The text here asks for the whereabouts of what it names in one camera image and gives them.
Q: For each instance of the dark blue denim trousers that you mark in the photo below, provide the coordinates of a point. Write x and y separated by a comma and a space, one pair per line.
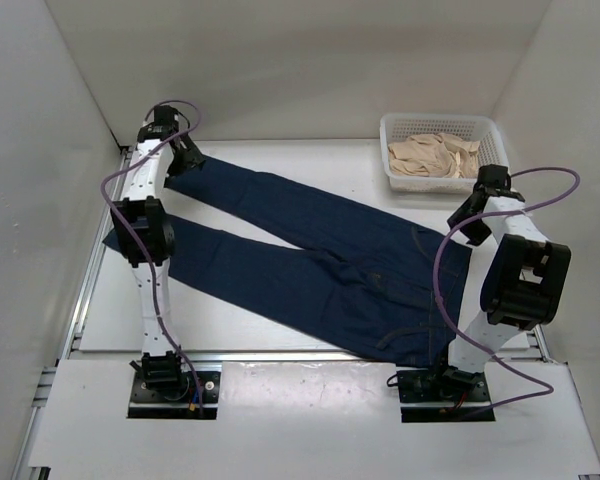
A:
358, 278

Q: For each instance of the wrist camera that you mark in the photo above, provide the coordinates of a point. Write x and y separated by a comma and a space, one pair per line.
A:
162, 117
493, 181

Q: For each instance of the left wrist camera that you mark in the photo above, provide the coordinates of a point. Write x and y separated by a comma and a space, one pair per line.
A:
162, 117

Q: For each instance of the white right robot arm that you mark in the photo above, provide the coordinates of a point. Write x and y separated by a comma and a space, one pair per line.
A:
522, 288

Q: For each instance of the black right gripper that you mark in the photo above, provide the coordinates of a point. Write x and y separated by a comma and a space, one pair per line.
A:
477, 236

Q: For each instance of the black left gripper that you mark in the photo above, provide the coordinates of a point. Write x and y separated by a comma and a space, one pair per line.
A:
192, 157

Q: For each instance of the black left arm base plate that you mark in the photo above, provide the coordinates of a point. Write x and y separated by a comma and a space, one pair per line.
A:
182, 404

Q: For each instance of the aluminium front rail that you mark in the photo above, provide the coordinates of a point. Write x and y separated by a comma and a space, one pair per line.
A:
531, 354

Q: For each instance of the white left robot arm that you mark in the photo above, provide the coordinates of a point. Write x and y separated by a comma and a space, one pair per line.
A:
145, 238

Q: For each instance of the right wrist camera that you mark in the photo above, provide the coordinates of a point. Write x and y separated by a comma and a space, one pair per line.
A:
493, 181

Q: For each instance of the white plastic mesh basket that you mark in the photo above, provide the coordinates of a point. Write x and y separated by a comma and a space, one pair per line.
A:
397, 127

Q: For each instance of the beige trousers in basket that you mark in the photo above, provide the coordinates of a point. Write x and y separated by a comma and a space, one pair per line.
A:
441, 155

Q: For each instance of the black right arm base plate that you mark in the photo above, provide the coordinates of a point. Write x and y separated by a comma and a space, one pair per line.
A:
425, 400

